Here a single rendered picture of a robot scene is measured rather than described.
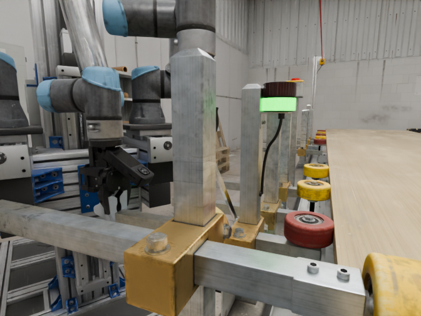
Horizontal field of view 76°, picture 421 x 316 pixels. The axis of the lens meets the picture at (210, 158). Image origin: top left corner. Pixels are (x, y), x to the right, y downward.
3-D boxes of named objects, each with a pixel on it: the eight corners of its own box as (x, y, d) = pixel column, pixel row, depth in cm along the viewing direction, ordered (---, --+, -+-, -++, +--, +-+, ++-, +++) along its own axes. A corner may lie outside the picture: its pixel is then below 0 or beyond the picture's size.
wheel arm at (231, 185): (203, 189, 107) (203, 178, 107) (207, 186, 111) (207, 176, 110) (319, 202, 91) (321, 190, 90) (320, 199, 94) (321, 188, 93)
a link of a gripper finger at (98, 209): (101, 226, 65) (98, 189, 64) (120, 229, 63) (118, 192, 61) (91, 231, 62) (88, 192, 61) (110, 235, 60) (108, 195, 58)
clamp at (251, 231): (222, 263, 48) (222, 236, 47) (243, 232, 60) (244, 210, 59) (253, 269, 46) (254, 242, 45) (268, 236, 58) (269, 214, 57)
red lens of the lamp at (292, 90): (259, 96, 47) (259, 83, 46) (265, 98, 52) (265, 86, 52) (294, 95, 44) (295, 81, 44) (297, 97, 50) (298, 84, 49)
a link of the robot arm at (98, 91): (95, 71, 63) (127, 70, 60) (99, 119, 65) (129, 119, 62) (69, 66, 55) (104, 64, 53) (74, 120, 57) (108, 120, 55)
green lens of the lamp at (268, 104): (258, 110, 47) (259, 98, 47) (265, 110, 53) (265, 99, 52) (293, 110, 45) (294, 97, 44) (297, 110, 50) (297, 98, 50)
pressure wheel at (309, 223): (278, 284, 45) (281, 221, 43) (284, 261, 53) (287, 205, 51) (329, 297, 42) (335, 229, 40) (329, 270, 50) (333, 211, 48)
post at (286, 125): (275, 231, 103) (280, 103, 95) (277, 227, 106) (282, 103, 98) (284, 232, 101) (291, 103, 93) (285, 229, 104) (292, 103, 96)
